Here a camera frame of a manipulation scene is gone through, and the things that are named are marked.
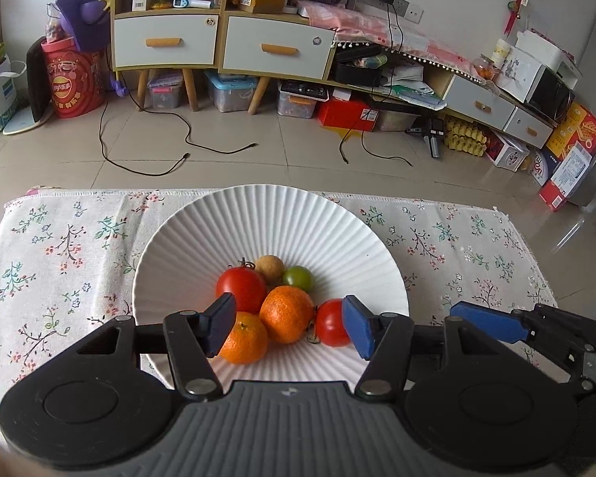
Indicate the red round bucket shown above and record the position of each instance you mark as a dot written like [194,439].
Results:
[74,84]

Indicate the orange printed carton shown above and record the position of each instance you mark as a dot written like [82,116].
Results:
[576,131]

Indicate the brown cardboard box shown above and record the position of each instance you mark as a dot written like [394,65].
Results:
[263,1]

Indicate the white box with lid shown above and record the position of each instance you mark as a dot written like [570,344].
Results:
[551,52]

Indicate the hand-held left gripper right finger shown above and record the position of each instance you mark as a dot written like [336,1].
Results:
[357,325]

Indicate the long low wooden cabinet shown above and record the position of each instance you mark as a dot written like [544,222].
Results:
[477,99]

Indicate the red tomato with stem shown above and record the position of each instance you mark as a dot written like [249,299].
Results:
[241,288]

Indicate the small green tomato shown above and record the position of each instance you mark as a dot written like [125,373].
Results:
[298,277]

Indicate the white wall socket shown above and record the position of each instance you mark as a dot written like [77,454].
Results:
[414,13]

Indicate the blue white thermometer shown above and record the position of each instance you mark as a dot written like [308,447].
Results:
[191,2]

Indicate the clear box with orange contents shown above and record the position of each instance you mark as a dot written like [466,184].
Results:
[300,104]

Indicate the white yellow cup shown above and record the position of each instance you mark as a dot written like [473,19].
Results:
[501,52]

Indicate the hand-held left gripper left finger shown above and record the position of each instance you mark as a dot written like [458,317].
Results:
[218,323]

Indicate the blue printed carton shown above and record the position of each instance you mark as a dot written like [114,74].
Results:
[544,169]

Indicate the low wooden drawer cabinet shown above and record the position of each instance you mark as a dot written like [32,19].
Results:
[273,44]

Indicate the white ribbed plate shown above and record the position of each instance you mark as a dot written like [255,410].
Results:
[278,223]

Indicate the black panel on round stand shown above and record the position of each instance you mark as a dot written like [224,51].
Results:
[37,79]

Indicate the purple plush toy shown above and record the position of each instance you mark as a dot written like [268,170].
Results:
[82,10]

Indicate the black handheld device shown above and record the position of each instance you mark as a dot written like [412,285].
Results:
[433,134]

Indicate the black case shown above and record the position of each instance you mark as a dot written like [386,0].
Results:
[360,72]

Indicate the black microwave oven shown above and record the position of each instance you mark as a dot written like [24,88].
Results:
[549,94]

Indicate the blue-lid clear storage box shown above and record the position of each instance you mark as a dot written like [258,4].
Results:
[231,92]

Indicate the red flat box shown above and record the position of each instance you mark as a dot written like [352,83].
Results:
[347,114]

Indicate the orange tangerine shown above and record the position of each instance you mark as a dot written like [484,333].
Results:
[286,314]
[246,340]

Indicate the glass jar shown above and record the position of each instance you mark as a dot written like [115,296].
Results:
[482,68]

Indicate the white red small carton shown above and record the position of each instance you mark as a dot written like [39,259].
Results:
[507,151]

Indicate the floral tablecloth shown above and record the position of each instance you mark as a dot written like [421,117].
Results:
[69,268]

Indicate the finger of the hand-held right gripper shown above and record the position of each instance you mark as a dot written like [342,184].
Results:
[486,320]
[568,365]

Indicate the yellow egg carton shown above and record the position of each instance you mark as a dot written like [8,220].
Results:
[467,138]

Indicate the pink cloth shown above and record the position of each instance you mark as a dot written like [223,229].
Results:
[357,25]

